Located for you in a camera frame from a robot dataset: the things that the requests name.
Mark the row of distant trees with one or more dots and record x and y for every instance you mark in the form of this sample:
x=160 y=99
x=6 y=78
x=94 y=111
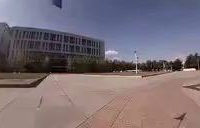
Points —
x=161 y=64

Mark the grey concrete slab plaza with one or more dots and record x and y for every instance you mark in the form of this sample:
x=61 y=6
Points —
x=71 y=90

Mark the white pole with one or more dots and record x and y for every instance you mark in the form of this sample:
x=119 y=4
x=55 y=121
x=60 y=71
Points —
x=136 y=63

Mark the grass bed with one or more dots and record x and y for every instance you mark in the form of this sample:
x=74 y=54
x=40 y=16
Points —
x=11 y=75

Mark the trees before glass building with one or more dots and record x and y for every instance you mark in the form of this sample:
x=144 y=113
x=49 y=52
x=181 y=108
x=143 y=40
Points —
x=38 y=65

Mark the blue flag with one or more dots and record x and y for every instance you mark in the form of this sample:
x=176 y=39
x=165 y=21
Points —
x=57 y=2

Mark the dark kerb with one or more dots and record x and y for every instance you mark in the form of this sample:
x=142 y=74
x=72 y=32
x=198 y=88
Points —
x=34 y=82
x=156 y=74
x=198 y=87

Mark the glass office building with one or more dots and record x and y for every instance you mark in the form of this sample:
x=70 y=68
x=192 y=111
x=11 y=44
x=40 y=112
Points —
x=54 y=43

